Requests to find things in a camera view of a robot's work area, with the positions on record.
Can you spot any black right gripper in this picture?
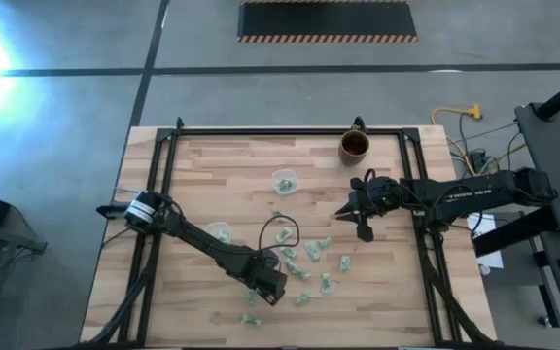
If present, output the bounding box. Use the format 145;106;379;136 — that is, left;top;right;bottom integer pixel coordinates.
334;176;403;244

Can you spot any brown round cup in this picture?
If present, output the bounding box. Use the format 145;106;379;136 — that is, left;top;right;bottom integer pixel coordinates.
338;126;371;166

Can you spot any clear plastic container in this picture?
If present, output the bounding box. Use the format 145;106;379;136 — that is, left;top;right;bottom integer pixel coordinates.
203;221;233;246
270;167;299;197

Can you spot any white paper sheet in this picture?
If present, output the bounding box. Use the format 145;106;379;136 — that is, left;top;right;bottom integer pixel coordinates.
466;212;498;240
476;251;505;271

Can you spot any black power adapter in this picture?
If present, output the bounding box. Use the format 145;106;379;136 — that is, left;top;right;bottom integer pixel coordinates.
469;149;488;172

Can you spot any black desk beam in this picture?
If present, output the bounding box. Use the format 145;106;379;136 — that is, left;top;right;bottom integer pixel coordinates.
472;203;560;258

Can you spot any black hazard-striped floor mat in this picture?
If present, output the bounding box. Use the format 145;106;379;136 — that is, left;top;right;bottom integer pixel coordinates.
236;0;419;44

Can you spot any black aluminium rig frame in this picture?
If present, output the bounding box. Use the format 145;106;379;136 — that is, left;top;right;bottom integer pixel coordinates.
80;115;500;350

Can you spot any yellow extension cord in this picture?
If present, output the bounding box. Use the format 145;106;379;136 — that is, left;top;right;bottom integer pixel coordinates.
430;102;527;177

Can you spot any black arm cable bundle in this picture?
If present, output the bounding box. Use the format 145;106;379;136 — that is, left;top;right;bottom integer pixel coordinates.
423;252;498;347
83;242;162;347

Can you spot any black wire stand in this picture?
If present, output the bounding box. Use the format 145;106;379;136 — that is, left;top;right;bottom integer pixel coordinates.
0;213;49;350

